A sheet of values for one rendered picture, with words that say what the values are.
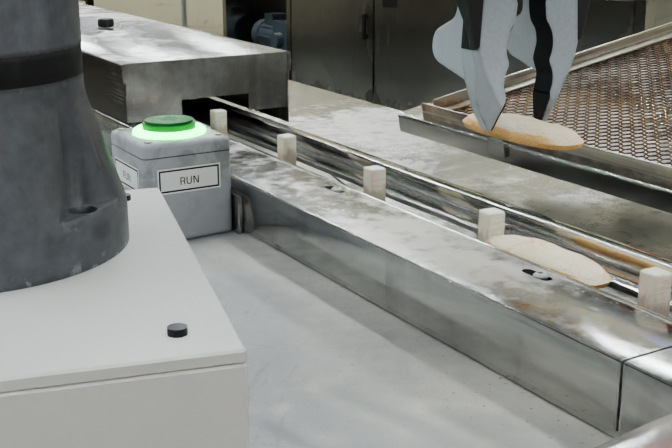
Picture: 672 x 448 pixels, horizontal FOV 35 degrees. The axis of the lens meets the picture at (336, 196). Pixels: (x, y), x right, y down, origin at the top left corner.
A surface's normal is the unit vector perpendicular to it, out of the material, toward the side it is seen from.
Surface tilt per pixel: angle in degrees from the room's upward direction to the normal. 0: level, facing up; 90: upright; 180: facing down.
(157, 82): 90
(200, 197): 90
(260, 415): 0
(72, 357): 0
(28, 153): 72
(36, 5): 90
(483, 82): 110
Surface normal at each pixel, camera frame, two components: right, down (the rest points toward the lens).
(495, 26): 0.51, 0.22
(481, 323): -0.86, 0.14
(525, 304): 0.00, -0.97
